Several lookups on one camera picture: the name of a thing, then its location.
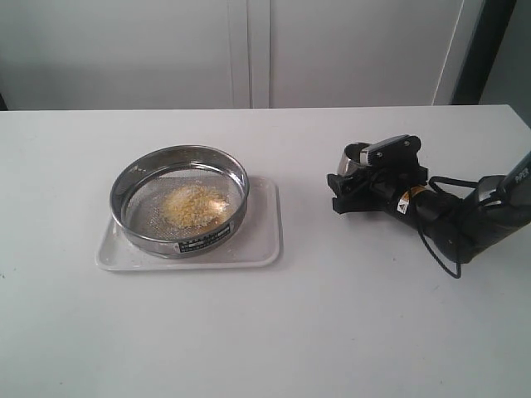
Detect round stainless steel sieve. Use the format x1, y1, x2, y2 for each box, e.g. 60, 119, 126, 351
110, 145, 251, 259

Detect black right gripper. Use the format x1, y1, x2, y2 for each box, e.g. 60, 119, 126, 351
327, 156, 428, 214

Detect yellow and white grains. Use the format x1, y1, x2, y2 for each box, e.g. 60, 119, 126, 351
161, 185, 229, 229

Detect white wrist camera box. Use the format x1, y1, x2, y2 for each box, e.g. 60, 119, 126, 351
359, 134, 421, 167

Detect stainless steel cup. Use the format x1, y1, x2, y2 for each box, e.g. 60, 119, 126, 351
337, 143, 369, 177

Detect black camera cable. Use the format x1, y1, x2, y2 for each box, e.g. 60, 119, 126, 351
368, 165, 505, 279

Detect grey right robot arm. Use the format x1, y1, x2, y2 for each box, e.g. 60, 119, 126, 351
327, 135, 530, 265

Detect white cabinet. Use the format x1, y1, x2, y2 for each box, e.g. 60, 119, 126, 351
1, 1, 484, 110

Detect white plastic tray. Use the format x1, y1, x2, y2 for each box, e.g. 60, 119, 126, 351
95, 176, 282, 272

